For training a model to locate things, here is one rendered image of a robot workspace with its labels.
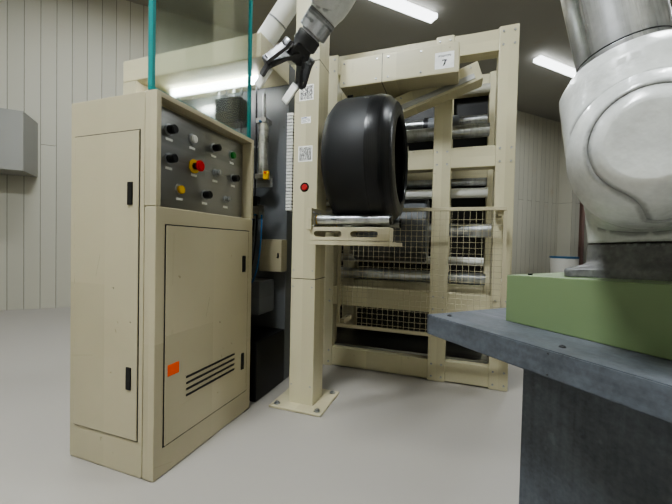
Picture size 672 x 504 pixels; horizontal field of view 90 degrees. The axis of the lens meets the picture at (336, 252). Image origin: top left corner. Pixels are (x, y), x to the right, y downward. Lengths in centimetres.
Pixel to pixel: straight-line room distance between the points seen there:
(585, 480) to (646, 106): 55
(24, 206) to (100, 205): 365
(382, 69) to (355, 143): 69
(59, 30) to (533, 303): 534
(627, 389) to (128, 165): 132
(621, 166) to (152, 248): 115
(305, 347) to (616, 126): 148
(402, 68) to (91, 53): 408
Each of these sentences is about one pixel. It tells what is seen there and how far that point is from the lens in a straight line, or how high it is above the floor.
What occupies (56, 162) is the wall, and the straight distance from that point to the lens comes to 503.
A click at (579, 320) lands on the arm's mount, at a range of 66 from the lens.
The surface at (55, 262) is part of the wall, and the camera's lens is 496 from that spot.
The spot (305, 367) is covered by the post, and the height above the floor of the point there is 19.
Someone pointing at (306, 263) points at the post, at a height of 69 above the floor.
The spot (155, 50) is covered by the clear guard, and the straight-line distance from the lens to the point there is 138.
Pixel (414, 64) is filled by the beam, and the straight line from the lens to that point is 198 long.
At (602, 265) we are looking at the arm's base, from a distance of 70.
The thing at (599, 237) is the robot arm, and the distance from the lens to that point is 72.
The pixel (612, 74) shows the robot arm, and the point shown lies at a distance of 53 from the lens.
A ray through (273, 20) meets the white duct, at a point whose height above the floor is 209.
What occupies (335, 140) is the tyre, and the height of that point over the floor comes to 120.
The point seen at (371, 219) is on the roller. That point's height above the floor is 90.
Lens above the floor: 79
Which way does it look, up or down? 1 degrees down
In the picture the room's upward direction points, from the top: 1 degrees clockwise
